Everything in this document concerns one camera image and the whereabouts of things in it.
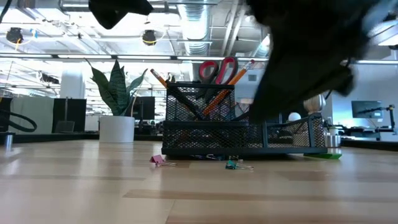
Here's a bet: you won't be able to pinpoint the thick black cable loop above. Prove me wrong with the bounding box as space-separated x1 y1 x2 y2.
0 110 38 133

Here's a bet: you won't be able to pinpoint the dark chair back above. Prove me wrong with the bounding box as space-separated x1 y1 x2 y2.
57 120 75 134

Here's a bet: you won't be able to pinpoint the black computer monitor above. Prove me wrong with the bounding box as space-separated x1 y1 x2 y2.
133 96 155 121

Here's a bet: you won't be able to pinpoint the white round ball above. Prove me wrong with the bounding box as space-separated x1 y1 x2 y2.
287 111 302 123

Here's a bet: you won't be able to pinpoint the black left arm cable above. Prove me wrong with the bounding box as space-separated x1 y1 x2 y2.
0 0 13 24

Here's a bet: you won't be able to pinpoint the long ceiling light bar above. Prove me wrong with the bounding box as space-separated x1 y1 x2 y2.
0 53 270 63

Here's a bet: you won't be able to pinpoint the black aluminium table frame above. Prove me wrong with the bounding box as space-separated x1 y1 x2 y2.
12 133 398 152

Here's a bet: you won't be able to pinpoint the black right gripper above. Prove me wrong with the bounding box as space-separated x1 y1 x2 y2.
247 0 383 124

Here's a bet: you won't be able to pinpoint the red-handled scissors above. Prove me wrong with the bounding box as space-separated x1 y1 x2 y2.
198 56 239 85

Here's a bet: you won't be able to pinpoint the teal binder clip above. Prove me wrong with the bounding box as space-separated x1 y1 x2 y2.
225 160 254 171

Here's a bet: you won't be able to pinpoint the silver ceiling air duct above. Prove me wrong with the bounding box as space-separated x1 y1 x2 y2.
177 0 213 82

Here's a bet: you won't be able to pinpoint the ceiling device with yellow cable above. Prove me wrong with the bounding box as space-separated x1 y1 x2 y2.
141 29 168 47
6 27 38 44

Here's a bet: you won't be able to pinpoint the small silver metal post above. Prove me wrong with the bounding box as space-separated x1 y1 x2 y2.
4 133 14 153

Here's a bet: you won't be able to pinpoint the snake plant in white pot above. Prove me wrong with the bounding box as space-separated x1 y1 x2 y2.
85 58 149 144

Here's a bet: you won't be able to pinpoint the black mesh desk organizer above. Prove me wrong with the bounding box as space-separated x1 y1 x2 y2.
160 81 328 157

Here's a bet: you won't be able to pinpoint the pink binder clip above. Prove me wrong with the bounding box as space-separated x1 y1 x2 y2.
149 154 177 167

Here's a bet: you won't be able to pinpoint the small green stapler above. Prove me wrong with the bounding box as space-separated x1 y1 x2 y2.
303 152 343 160

